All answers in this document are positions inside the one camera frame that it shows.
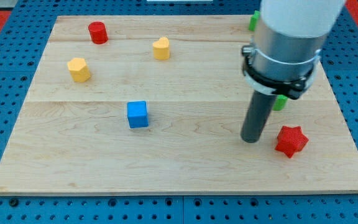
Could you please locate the yellow hexagon block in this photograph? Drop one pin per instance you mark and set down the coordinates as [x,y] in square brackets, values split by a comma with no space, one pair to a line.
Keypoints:
[79,70]

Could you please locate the green block near rod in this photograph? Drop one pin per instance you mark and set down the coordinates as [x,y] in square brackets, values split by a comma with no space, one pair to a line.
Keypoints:
[280,102]

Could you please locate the yellow heart block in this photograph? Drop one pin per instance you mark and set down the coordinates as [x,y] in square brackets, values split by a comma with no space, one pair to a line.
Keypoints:
[161,49]

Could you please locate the green block at top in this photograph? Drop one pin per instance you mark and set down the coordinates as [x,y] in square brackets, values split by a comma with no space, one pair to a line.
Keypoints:
[254,20]

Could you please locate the blue cube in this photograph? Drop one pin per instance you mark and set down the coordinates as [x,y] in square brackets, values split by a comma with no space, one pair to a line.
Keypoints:
[137,114]

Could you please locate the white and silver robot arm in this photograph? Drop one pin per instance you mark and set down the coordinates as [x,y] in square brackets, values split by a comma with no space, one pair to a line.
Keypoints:
[282,56]

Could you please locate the red star block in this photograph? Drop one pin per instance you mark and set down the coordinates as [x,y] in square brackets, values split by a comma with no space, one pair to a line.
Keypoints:
[291,140]

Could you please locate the red cylinder block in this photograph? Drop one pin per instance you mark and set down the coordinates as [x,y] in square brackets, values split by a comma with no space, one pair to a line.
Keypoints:
[98,33]

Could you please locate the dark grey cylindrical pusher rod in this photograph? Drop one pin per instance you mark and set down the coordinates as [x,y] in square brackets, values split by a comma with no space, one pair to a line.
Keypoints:
[257,115]

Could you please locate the wooden board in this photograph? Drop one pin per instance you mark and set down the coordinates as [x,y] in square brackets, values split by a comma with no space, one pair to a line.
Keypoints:
[74,139]

